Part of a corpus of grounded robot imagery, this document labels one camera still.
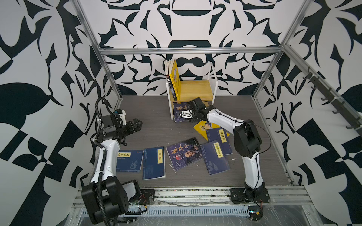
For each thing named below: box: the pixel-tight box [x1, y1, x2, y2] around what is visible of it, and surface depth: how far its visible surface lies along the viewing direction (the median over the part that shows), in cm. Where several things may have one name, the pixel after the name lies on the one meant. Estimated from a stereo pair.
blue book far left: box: [115, 149, 145, 173], surface depth 88 cm
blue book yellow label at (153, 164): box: [142, 145, 166, 181], surface depth 86 cm
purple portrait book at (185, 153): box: [166, 137, 204, 172], surface depth 89 cm
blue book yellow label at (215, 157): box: [199, 139, 231, 176], surface depth 87 cm
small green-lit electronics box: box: [247, 205, 264, 222], surface depth 73 cm
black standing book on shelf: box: [165, 73, 178, 102], surface depth 82 cm
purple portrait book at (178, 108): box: [173, 102, 191, 123], surface depth 104 cm
